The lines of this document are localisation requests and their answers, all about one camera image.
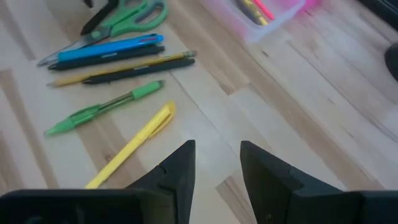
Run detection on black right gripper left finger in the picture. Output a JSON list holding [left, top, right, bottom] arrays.
[[0, 139, 197, 224]]

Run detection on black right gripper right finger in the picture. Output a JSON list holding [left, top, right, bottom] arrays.
[[239, 140, 398, 224]]

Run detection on green handled scissors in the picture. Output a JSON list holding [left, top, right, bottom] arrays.
[[36, 0, 169, 67]]

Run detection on blue multicolour pen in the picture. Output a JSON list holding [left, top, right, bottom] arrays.
[[57, 33, 165, 62]]

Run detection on slim black pen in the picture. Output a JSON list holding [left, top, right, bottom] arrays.
[[82, 58, 196, 85], [47, 45, 166, 71]]

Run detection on plain yellow highlighter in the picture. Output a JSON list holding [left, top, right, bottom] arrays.
[[85, 100, 177, 190]]

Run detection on yellow pencil grey ferrule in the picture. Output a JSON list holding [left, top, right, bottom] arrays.
[[46, 50, 198, 88]]

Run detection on green clear ballpoint pen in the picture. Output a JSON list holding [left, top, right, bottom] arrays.
[[44, 80, 166, 138]]

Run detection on grey pen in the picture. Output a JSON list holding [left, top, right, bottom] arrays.
[[233, 0, 259, 24]]

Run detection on yellow highlighter black print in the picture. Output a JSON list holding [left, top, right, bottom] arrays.
[[241, 0, 269, 26]]

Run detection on clear supply box pink lid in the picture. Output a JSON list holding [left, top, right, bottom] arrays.
[[200, 0, 323, 44]]

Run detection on thin pink pencil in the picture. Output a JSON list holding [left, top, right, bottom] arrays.
[[252, 0, 276, 21]]

